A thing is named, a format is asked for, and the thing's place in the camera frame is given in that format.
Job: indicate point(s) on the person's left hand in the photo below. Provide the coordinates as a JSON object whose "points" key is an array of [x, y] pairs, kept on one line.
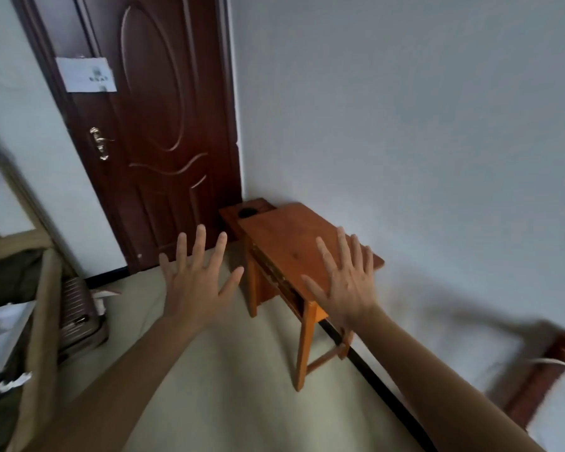
{"points": [[195, 294]]}

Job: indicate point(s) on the person's right hand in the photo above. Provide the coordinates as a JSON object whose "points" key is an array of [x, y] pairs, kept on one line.
{"points": [[351, 296]]}

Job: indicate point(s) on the person's left little finger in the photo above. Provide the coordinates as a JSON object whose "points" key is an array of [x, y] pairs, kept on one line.
{"points": [[166, 268]]}

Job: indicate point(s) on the person's left middle finger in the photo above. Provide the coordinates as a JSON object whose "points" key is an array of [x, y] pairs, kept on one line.
{"points": [[199, 247]]}

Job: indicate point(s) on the person's left thumb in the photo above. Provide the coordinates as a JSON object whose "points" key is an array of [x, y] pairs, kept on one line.
{"points": [[231, 281]]}

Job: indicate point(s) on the person's right middle finger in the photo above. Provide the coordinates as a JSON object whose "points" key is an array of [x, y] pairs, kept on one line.
{"points": [[345, 251]]}

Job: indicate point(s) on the person's right thumb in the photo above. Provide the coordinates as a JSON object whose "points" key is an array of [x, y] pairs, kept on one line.
{"points": [[314, 290]]}

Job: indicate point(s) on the person's right little finger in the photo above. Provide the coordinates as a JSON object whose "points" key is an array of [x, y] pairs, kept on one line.
{"points": [[369, 265]]}

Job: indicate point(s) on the person's left forearm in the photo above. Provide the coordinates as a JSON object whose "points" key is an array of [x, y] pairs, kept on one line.
{"points": [[122, 385]]}

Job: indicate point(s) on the person's right forearm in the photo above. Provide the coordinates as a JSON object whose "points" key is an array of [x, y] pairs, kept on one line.
{"points": [[433, 390]]}

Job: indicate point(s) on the brown wooden stool with hole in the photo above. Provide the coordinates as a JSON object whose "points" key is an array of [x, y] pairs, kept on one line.
{"points": [[233, 216]]}

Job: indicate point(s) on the orange wooden table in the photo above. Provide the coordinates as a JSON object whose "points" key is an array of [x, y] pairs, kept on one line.
{"points": [[282, 235]]}

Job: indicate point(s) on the white paper sheet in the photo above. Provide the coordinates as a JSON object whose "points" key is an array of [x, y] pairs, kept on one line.
{"points": [[104, 298]]}

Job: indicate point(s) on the brown ribbed suitcase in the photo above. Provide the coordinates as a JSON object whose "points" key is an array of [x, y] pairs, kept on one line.
{"points": [[80, 315]]}

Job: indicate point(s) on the black baseboard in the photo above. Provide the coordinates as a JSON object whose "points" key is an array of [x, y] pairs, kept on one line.
{"points": [[381, 390]]}

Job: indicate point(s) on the dark brown wooden door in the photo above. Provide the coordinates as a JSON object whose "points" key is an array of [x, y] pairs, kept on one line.
{"points": [[169, 112]]}

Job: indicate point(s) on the dark green bedding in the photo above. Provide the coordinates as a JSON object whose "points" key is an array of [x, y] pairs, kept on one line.
{"points": [[9, 277]]}

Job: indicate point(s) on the white plastic bag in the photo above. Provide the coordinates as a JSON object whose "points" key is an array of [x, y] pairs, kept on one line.
{"points": [[2, 329]]}

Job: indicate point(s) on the reddish brown wooden furniture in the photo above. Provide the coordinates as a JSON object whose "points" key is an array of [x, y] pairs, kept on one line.
{"points": [[541, 376]]}

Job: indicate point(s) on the white paper sign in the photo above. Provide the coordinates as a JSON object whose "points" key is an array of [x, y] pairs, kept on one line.
{"points": [[85, 74]]}

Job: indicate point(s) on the light wooden bed frame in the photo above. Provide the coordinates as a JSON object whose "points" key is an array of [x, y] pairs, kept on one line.
{"points": [[40, 348]]}

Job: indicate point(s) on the dark brown door frame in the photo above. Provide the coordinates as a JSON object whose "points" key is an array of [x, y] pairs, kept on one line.
{"points": [[52, 37]]}

